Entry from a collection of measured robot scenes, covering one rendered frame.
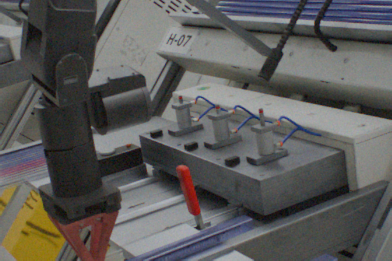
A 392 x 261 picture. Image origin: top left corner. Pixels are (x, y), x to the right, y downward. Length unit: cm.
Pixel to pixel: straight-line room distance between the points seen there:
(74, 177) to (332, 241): 33
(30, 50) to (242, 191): 33
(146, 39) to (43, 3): 161
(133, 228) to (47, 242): 327
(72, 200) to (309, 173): 30
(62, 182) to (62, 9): 20
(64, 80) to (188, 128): 41
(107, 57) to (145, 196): 127
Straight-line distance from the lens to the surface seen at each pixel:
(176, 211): 105
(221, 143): 109
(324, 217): 96
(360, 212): 100
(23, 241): 424
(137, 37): 240
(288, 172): 96
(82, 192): 87
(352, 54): 114
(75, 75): 82
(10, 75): 226
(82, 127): 85
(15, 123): 225
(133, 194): 114
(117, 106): 87
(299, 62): 122
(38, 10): 82
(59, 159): 86
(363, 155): 101
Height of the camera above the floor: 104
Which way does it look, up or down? 7 degrees up
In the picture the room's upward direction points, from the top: 28 degrees clockwise
